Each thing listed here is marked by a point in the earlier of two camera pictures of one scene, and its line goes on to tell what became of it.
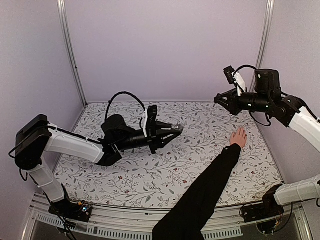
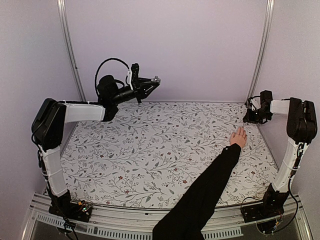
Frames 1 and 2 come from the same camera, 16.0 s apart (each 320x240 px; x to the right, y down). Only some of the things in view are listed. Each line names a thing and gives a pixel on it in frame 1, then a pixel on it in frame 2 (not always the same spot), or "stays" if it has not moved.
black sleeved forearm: [189, 218] stays
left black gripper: [153, 141] -> [143, 86]
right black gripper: [232, 104] -> [249, 118]
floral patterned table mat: [142, 178] stays
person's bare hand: [239, 137] stays
